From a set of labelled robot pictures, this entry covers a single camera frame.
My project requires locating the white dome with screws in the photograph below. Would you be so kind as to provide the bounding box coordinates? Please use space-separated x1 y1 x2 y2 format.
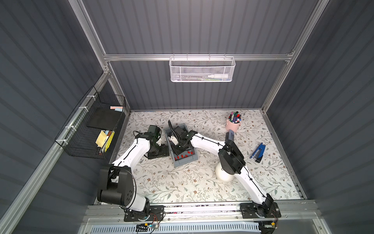
215 162 235 183

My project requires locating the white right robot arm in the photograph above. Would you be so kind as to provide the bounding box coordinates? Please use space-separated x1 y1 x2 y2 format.
168 121 281 218

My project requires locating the black wire wall basket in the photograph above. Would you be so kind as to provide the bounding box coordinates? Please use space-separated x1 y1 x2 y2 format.
55 87 127 160

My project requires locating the pink pen cup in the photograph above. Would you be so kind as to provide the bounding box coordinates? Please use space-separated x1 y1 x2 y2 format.
226 111 242 132

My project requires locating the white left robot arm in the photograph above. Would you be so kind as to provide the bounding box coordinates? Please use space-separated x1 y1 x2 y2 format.
97 125 168 215

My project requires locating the black notebook in basket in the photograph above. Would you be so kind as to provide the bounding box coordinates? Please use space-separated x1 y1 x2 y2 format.
86 108 122 130

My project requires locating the yellow sticky note pad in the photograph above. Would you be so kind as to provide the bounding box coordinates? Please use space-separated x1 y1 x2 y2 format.
95 130 109 148

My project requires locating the grey hole punch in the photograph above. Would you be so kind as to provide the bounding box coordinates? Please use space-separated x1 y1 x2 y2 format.
225 130 235 142

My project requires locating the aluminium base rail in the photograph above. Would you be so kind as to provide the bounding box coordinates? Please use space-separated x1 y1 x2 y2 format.
82 199 322 224

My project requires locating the white wire mesh basket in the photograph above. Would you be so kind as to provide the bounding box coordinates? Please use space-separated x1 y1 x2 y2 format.
169 56 236 83

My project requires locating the blue stapler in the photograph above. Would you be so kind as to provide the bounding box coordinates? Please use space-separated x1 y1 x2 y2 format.
250 143 266 163

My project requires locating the grey plastic parts bin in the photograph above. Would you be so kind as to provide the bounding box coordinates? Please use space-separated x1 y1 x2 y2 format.
165 120 198 168

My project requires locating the pink eraser block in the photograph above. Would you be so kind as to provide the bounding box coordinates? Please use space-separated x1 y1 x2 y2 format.
110 106 124 112

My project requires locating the white marker in basket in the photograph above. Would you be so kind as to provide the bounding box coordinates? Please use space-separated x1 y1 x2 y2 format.
207 74 229 80

